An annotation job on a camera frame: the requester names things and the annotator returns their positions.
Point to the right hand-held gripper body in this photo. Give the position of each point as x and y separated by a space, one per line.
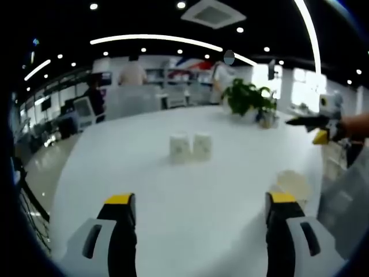
330 102

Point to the grey partition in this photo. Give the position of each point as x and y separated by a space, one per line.
132 102

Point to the red blue banner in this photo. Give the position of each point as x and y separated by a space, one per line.
196 63

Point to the white table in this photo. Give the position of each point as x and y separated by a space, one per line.
187 187

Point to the small beige container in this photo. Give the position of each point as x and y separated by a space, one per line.
268 122

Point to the curved ceiling light strip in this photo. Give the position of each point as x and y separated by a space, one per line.
158 37

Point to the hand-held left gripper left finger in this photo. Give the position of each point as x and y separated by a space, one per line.
121 245

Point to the white paper cup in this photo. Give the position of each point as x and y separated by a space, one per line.
180 148
294 184
202 145

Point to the black tripod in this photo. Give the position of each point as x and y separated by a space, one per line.
31 199

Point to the straight ceiling light strip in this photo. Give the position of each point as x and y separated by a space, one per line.
311 34

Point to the green potted plant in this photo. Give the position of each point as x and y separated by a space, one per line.
245 96

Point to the ceiling air vent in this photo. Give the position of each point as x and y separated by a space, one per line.
213 13

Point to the white chair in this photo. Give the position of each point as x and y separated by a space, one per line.
86 111

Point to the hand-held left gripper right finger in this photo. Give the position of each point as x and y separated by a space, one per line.
281 239

